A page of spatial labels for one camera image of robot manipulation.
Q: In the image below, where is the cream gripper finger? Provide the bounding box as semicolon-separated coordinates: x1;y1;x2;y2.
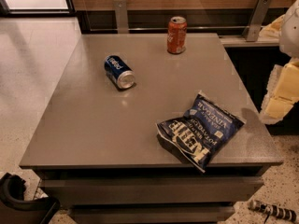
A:
263;59;299;119
259;15;284;38

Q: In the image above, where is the blue pepsi can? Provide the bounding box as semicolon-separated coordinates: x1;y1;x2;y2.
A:
104;55;135;90

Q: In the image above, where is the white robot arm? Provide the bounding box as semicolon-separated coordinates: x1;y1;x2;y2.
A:
260;0;299;124

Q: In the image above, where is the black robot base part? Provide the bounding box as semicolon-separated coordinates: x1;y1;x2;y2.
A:
0;173;60;224

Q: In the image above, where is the orange soda can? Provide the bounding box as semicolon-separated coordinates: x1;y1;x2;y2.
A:
167;16;187;54

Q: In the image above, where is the blue kettle chips bag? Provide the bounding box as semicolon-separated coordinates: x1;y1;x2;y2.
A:
156;91;245;173

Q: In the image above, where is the grey drawer cabinet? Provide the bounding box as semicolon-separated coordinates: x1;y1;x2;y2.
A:
21;34;282;224

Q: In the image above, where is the right metal bracket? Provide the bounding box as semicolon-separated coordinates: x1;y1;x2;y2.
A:
242;0;272;42

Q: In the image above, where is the metal bracket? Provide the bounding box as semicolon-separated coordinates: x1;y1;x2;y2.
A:
113;0;129;34
242;0;272;42

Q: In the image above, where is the striped black white cable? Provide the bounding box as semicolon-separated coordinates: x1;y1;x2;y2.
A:
248;199;299;224

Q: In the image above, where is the left metal bracket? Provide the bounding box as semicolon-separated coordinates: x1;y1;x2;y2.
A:
113;0;129;34

